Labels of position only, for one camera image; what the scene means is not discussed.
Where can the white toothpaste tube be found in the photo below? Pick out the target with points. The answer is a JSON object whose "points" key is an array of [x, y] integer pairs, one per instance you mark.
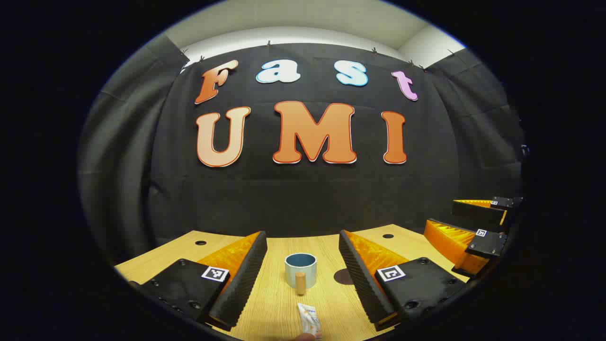
{"points": [[310, 322]]}

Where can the wooden desktop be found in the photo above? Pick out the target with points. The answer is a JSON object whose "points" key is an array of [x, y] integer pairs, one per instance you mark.
{"points": [[279, 308]]}

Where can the dark brown round coaster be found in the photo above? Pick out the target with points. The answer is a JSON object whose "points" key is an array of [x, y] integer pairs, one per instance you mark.
{"points": [[342, 277]]}

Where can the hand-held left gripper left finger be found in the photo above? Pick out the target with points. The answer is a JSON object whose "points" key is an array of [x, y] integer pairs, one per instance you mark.
{"points": [[246, 279]]}

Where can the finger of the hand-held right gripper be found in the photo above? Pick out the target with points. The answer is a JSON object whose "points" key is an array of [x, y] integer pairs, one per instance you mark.
{"points": [[478, 213], [490, 245]]}

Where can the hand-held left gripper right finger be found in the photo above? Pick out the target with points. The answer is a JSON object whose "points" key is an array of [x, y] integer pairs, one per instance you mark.
{"points": [[360, 279]]}

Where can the black backdrop cloth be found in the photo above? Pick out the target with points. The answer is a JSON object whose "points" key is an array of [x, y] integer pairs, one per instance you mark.
{"points": [[303, 199]]}

